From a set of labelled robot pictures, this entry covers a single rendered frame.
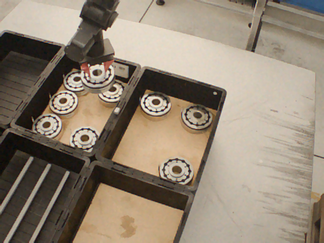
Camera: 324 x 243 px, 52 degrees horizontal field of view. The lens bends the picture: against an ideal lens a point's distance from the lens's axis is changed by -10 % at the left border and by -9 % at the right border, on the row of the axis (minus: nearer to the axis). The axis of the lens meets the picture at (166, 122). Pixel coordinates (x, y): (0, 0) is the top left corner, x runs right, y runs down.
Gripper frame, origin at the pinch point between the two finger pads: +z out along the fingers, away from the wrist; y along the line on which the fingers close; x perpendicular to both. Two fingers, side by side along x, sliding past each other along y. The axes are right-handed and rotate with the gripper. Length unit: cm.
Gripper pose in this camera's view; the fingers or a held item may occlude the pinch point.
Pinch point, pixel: (96, 71)
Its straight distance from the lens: 107.0
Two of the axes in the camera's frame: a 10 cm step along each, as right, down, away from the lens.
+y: 9.1, -3.1, 2.6
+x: -4.0, -7.7, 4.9
